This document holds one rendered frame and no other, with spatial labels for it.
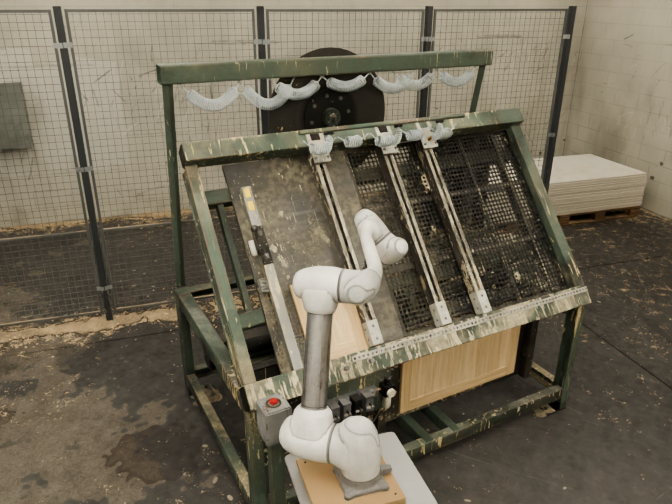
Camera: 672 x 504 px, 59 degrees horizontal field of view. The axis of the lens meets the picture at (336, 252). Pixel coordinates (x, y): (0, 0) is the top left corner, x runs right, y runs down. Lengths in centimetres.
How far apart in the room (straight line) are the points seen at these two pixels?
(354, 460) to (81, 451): 214
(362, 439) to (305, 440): 23
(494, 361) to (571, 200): 389
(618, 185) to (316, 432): 615
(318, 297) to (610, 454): 242
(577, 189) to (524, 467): 436
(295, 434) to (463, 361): 164
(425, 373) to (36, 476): 231
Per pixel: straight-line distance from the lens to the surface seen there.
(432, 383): 369
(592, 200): 773
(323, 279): 222
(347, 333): 300
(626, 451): 417
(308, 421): 234
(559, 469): 389
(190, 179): 299
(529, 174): 397
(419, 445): 357
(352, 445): 230
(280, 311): 288
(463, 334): 329
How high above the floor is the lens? 253
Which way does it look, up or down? 24 degrees down
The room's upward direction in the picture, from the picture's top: straight up
